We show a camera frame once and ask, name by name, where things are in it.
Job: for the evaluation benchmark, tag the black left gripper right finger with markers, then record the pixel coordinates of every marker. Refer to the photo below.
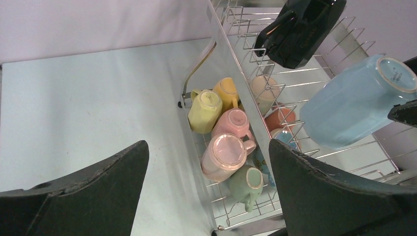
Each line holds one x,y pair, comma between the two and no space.
318,199

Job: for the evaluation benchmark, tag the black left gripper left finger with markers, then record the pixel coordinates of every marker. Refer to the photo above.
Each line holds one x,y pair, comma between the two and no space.
98,200

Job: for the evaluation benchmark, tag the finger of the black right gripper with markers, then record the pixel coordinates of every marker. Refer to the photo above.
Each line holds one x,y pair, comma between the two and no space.
405,113

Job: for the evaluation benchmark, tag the light blue faceted mug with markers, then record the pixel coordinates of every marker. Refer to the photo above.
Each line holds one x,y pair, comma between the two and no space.
356,102

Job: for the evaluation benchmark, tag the iridescent pale pink mug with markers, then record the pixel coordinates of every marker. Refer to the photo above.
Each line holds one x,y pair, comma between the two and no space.
224,155

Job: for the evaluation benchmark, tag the black mug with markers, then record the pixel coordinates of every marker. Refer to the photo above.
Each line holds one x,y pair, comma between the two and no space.
300,28

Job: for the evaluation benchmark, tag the green mug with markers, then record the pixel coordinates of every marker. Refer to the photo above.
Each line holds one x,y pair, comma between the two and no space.
246,185

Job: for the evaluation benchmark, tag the blue butterfly mug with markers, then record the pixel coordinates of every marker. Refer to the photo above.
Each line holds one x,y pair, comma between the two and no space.
283,135

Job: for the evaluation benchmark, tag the salmon dotted mug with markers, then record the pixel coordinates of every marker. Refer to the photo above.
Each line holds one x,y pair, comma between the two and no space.
281,115

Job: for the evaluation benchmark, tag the pink faceted mug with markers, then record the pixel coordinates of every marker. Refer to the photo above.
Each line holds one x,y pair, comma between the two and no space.
233,121

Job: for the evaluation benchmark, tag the cream seahorse pattern mug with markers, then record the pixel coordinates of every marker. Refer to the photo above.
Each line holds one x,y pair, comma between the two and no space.
265,90

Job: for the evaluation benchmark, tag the pale yellow faceted mug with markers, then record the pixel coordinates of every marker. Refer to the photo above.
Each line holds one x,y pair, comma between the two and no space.
205,110

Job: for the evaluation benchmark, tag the orange yellow mug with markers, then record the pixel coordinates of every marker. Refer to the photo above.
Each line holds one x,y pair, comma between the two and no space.
227,91

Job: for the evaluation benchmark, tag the metal wire dish rack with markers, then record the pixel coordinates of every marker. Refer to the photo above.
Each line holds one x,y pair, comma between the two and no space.
234,32

